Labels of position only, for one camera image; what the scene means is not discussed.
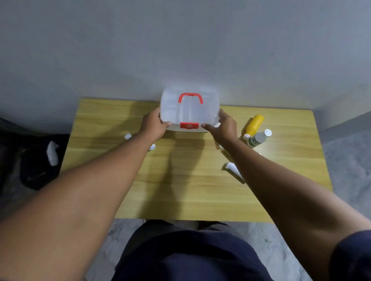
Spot person's left hand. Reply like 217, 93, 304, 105
139, 106, 172, 143

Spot person's right hand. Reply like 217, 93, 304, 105
201, 108, 239, 146

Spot clear plastic box red handle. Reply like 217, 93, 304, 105
160, 86, 221, 133

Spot person's right forearm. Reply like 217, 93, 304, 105
221, 138, 371, 281

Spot person's left forearm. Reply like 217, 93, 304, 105
0, 132, 156, 281

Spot yellow bottle white cap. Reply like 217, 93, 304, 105
243, 115, 265, 141

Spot white ointment tube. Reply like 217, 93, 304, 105
225, 162, 244, 182

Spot clear bottle green label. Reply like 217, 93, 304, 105
247, 129, 272, 148

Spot person's dark blue clothing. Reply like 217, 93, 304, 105
111, 219, 371, 281

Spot black bag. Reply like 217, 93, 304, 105
19, 133, 70, 191

